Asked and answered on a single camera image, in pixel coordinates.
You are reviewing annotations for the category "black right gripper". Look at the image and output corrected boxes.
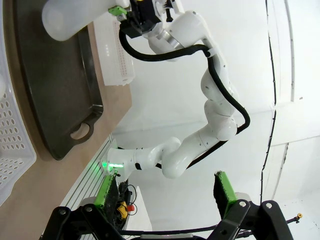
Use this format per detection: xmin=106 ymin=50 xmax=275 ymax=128
xmin=108 ymin=0 xmax=161 ymax=34

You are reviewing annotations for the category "dark grey plastic tray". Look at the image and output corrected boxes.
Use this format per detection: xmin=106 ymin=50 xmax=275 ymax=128
xmin=13 ymin=0 xmax=105 ymax=161

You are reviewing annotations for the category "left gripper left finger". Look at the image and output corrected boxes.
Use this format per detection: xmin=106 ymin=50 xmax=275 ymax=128
xmin=42 ymin=174 xmax=126 ymax=240

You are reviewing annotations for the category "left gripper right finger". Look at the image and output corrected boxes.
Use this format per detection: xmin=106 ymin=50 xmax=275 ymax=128
xmin=209 ymin=171 xmax=293 ymax=240

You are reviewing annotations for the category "black cable with yellow tip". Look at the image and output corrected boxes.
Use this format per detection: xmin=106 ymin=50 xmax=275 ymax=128
xmin=286 ymin=212 xmax=304 ymax=226

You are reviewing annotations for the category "yellow emergency stop button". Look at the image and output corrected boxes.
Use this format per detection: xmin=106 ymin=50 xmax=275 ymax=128
xmin=116 ymin=201 xmax=136 ymax=219

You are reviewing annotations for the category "white wall conduit pipe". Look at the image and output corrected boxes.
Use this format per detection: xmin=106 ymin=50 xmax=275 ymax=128
xmin=284 ymin=0 xmax=296 ymax=102

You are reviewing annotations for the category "black corrugated cable hose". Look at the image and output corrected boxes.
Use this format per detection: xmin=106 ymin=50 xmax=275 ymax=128
xmin=118 ymin=27 xmax=251 ymax=171

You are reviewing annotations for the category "ribbed aluminium table rail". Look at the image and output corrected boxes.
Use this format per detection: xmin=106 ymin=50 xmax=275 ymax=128
xmin=58 ymin=133 xmax=118 ymax=208

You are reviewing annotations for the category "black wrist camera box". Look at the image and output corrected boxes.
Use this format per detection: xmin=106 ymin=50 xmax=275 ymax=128
xmin=119 ymin=21 xmax=142 ymax=39

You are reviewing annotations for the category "thin black wall cable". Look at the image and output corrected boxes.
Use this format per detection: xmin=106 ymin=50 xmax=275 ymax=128
xmin=259 ymin=0 xmax=277 ymax=204

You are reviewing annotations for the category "black cable bundle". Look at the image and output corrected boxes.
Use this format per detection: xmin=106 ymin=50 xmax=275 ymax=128
xmin=113 ymin=181 xmax=139 ymax=227

